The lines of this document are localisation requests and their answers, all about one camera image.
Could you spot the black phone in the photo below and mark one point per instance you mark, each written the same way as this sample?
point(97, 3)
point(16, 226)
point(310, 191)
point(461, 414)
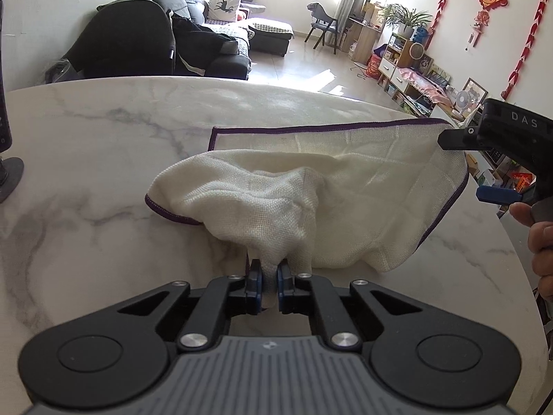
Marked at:
point(3, 95)

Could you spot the person's right hand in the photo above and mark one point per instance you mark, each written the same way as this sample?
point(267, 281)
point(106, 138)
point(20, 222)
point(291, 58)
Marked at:
point(542, 250)

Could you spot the wooden shelf unit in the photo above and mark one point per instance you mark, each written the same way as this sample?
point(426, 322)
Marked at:
point(395, 62)

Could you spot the round white fan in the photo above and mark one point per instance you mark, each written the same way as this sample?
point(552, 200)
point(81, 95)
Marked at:
point(417, 52)

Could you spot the picture frame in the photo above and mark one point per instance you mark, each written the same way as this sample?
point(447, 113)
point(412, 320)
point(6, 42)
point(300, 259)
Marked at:
point(475, 90)

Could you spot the wooden chair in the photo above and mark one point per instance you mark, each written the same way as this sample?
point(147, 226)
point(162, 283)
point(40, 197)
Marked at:
point(322, 21)

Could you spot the small white desk fan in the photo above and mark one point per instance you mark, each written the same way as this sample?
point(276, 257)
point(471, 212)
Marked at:
point(462, 101)

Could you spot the pink cloth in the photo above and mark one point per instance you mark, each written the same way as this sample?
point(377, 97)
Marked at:
point(421, 84)

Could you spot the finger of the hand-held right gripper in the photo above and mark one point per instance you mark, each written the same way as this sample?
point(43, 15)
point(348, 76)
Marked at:
point(456, 139)
point(497, 194)

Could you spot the grey ottoman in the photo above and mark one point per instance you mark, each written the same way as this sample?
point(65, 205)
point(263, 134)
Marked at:
point(270, 34)

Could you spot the black phone stand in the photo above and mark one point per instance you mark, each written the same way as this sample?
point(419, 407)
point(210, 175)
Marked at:
point(9, 177)

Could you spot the black jacket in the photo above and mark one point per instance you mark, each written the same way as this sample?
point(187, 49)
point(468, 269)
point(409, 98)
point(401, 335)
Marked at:
point(198, 43)

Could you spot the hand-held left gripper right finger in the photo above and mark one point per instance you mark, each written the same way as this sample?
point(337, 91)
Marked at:
point(281, 286)

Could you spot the wooden desk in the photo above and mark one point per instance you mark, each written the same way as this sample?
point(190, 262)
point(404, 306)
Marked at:
point(363, 39)

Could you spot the red bag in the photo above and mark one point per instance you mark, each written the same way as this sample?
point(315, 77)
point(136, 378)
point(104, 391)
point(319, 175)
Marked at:
point(373, 67)

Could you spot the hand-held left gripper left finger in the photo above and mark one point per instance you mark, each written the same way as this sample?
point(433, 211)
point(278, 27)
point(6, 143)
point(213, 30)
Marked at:
point(258, 286)

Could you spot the grey sofa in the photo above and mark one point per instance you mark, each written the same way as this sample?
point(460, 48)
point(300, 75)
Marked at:
point(203, 4)

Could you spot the clear plastic bag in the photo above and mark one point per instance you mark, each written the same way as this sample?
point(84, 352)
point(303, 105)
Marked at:
point(60, 71)

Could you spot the potted green plant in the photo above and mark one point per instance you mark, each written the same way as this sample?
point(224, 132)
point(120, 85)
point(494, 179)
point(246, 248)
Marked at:
point(406, 17)

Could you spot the horse print pillow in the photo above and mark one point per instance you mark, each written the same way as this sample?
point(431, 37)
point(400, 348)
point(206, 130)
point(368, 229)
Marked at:
point(224, 8)

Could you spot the black sofa cover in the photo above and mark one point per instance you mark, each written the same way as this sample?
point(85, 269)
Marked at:
point(125, 39)

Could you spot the white towel with purple edge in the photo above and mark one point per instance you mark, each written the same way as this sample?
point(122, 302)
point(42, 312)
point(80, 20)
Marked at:
point(259, 199)

